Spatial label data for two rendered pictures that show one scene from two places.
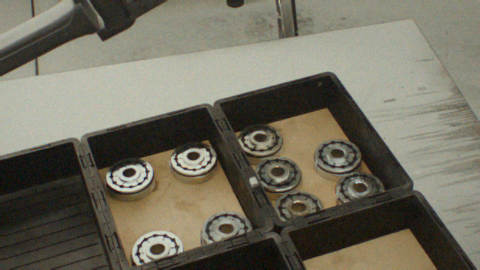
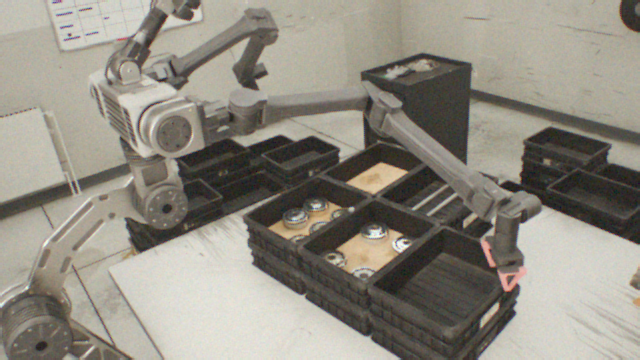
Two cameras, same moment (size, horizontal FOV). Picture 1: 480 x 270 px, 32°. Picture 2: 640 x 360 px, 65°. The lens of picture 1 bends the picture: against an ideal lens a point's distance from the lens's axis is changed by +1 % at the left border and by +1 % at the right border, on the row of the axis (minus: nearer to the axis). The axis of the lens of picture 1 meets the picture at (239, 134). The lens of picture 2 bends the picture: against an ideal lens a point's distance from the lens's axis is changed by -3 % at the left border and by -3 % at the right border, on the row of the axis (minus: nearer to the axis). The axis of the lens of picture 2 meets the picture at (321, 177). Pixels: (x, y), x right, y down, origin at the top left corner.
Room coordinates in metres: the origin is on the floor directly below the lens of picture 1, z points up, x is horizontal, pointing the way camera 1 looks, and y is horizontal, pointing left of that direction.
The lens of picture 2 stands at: (1.85, 1.36, 1.91)
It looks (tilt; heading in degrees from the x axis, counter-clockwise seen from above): 28 degrees down; 246
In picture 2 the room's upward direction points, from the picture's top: 5 degrees counter-clockwise
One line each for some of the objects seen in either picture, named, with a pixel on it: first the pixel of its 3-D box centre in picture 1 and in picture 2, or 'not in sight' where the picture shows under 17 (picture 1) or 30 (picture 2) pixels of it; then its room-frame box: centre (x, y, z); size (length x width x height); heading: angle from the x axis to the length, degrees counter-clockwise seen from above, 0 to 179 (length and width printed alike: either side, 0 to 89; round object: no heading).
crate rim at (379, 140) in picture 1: (307, 145); (307, 209); (1.25, -0.14, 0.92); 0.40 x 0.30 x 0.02; 19
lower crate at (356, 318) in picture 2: not in sight; (371, 275); (1.16, 0.14, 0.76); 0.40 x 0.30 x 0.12; 19
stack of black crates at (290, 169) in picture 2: not in sight; (304, 183); (0.82, -1.26, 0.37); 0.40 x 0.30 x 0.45; 11
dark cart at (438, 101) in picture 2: not in sight; (416, 129); (-0.12, -1.39, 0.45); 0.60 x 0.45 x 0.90; 11
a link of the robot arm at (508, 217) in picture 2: not in sight; (509, 218); (1.04, 0.62, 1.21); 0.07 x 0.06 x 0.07; 9
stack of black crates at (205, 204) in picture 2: not in sight; (186, 235); (1.61, -1.11, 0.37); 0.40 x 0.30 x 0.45; 11
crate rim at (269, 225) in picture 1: (172, 183); (370, 238); (1.16, 0.14, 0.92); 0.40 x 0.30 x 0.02; 19
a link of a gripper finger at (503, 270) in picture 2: not in sight; (507, 272); (1.06, 0.65, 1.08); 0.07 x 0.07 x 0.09; 68
